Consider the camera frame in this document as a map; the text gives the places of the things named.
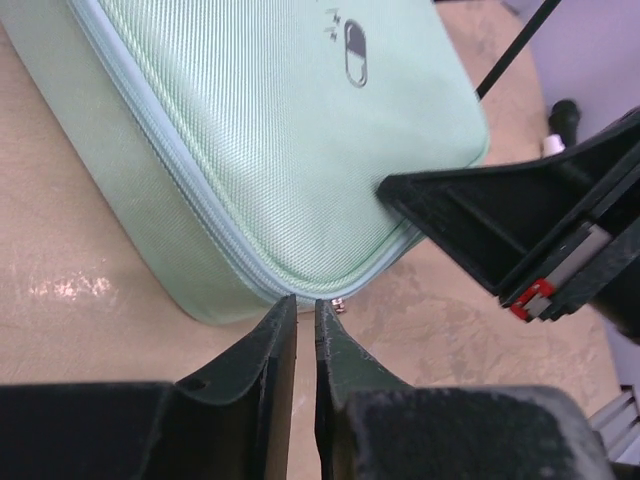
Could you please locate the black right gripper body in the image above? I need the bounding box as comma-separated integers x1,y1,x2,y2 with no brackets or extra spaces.
501,189,639,343

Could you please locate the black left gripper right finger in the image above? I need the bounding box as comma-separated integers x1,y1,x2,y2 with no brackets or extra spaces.
315,301,615,479

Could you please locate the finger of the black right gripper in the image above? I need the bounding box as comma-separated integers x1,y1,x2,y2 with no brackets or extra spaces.
377,110,639,300

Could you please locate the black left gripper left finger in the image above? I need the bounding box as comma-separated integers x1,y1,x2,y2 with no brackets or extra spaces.
1,296,297,479

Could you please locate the mint green medicine case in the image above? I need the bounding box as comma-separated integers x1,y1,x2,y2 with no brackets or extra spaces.
1,1,489,325

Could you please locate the white microphone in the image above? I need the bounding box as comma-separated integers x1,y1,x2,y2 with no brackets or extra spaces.
542,134,565,157

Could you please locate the black music stand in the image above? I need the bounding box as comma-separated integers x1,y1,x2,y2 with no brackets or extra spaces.
476,0,561,100

